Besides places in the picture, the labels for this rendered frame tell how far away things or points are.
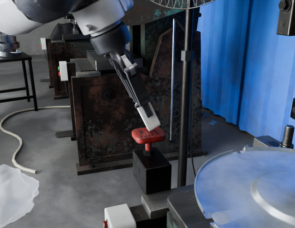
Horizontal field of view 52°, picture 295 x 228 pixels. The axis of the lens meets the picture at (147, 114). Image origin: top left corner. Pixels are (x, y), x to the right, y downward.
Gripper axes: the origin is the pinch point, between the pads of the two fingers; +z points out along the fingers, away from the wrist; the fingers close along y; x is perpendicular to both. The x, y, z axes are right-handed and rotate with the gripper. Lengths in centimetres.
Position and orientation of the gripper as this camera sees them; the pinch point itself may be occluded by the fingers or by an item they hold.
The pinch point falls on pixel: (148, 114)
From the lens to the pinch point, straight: 66.6
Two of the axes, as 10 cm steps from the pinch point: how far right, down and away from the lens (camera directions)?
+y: 3.4, 3.2, -8.8
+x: 8.5, -5.0, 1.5
